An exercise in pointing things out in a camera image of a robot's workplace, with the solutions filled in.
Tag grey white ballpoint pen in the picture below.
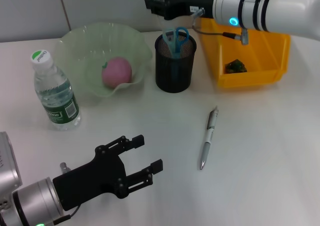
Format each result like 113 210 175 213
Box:
199 105 220 171

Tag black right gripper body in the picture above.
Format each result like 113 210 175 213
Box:
163 0 219 21

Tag pink toy peach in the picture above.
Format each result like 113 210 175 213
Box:
101 57 133 88

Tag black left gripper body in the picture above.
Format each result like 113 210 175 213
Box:
52 144 128 211

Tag green plastic wrapper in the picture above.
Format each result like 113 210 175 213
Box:
224 58 248 74

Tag left arm gripper cable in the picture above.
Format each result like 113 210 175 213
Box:
37 162 81 226

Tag translucent green fruit plate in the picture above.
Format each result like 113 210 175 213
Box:
53 22 153 104

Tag yellow plastic bin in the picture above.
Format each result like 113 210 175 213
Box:
197 18 292 89

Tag clear green-label water bottle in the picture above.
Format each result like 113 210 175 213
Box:
30 49 82 131

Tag black mesh pen holder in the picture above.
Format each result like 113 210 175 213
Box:
154 31 198 94

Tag blue teal scissors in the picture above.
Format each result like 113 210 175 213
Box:
162 27 190 81

